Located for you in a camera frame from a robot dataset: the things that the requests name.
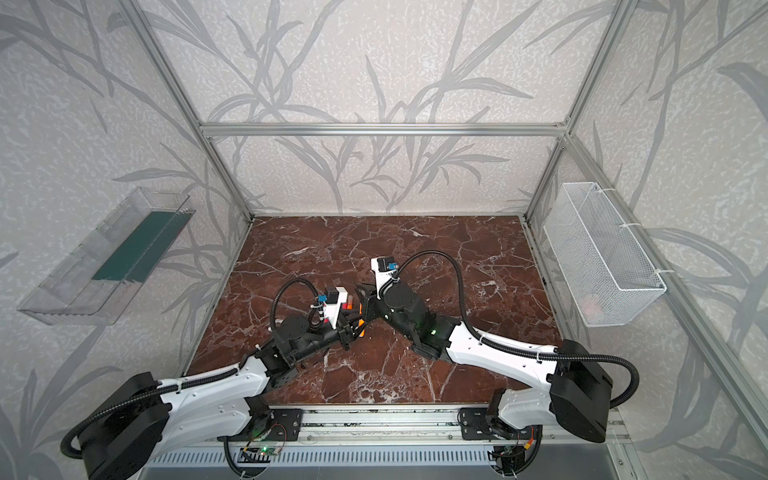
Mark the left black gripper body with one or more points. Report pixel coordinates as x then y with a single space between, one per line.
346 327

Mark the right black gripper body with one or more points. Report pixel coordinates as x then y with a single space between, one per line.
377 300

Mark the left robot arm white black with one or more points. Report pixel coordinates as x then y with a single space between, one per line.
146 417

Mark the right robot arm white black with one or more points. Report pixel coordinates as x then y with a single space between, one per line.
565 385

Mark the green circuit board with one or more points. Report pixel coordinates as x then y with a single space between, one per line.
260 454

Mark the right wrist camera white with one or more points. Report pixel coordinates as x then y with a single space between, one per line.
384 269

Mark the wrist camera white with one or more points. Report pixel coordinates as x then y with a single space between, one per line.
384 269
332 302

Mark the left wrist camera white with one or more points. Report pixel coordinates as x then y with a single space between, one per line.
332 302

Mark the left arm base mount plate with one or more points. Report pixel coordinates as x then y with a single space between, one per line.
276 425

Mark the aluminium front rail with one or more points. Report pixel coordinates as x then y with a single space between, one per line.
345 426

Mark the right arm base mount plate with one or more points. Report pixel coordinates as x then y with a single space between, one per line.
477 424

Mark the clear plastic wall tray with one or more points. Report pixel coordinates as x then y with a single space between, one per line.
95 283

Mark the white wire mesh basket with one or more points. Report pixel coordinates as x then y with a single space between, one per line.
609 275

